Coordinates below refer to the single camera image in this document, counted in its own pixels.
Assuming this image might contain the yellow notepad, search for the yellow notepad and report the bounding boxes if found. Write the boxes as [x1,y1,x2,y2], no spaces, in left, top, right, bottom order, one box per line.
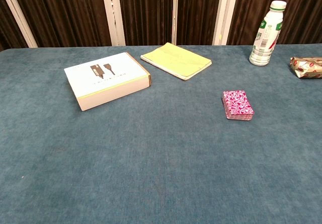
[140,42,212,81]

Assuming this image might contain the white cardboard product box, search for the white cardboard product box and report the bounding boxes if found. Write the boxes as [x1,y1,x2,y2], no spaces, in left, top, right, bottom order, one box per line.
[63,52,152,112]

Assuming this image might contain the blue felt table cover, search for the blue felt table cover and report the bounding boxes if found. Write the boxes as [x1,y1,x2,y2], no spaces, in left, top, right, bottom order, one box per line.
[0,44,322,224]

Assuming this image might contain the thin white pole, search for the thin white pole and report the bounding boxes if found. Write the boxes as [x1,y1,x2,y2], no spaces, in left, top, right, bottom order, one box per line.
[172,0,179,46]

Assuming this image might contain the dark brown curtain panel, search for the dark brown curtain panel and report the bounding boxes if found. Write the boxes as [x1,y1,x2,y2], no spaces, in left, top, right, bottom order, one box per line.
[0,0,28,52]
[117,0,223,46]
[10,0,113,48]
[227,0,322,46]

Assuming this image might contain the white green plastic bottle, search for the white green plastic bottle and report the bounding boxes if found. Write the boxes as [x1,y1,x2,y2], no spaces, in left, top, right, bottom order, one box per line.
[249,0,287,66]

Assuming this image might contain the gold red snack package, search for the gold red snack package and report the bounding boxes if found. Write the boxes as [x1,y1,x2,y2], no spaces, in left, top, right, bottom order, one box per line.
[289,56,322,79]

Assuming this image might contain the white frame post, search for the white frame post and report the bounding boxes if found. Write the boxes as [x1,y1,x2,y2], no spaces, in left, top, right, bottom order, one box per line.
[100,0,126,46]
[0,0,38,48]
[212,0,240,46]

